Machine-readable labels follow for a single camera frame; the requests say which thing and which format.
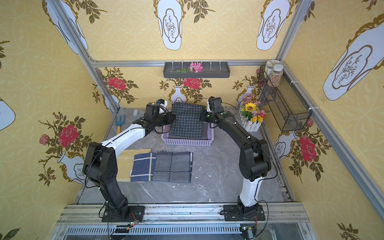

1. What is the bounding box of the black grid pillowcase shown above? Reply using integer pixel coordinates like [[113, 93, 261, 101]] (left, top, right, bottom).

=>
[[170, 102, 206, 139]]

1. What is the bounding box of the grey checked pillowcase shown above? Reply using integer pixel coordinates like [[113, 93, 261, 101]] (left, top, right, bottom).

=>
[[152, 152, 193, 184]]

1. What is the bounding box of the plain grey pillowcase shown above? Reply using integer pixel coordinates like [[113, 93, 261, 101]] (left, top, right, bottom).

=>
[[168, 123, 209, 140]]

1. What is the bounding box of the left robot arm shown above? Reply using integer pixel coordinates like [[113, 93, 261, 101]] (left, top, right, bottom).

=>
[[83, 99, 175, 222]]

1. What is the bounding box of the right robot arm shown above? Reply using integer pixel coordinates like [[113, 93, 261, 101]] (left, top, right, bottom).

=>
[[201, 97, 272, 215]]

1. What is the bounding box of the lilac plastic basket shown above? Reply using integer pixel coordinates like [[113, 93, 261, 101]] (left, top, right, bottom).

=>
[[161, 123, 214, 147]]

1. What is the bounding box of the navy plaid folded pillowcase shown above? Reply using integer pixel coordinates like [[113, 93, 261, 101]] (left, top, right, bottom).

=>
[[131, 153, 157, 182]]

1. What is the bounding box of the tan folded pillowcase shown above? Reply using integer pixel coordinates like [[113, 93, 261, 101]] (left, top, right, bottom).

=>
[[117, 149, 151, 182]]

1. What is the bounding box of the light blue small brush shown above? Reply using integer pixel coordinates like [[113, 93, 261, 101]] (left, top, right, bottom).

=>
[[133, 109, 139, 122]]

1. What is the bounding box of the blue yellow garden fork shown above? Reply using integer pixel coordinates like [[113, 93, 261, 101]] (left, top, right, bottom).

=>
[[115, 115, 126, 135]]

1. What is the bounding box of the flower box white fence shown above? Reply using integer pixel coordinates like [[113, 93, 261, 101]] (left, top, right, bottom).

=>
[[239, 94, 266, 132]]

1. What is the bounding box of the pink artificial flower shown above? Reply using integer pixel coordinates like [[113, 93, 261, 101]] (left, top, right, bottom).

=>
[[189, 62, 204, 73]]

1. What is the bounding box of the glass jar front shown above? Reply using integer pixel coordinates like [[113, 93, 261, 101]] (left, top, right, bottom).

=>
[[268, 64, 284, 87]]

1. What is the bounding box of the glass jar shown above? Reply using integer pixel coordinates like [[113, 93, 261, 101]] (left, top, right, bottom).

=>
[[268, 64, 284, 87], [264, 60, 281, 78]]

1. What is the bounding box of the glass jar back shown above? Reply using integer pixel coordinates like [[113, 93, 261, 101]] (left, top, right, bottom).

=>
[[264, 60, 281, 78]]

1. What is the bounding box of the grey wall tray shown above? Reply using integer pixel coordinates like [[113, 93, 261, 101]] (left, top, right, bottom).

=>
[[163, 61, 231, 79]]

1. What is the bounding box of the black wire mesh shelf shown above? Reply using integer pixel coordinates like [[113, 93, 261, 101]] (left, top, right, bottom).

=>
[[259, 66, 312, 132]]

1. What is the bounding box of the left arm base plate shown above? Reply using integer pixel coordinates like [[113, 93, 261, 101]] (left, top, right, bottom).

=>
[[102, 205, 145, 223]]

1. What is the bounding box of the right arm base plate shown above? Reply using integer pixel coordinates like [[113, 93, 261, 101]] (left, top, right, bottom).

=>
[[220, 204, 266, 222]]

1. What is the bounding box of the aluminium rail frame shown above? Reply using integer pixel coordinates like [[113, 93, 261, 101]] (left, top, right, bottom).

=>
[[51, 203, 316, 240]]

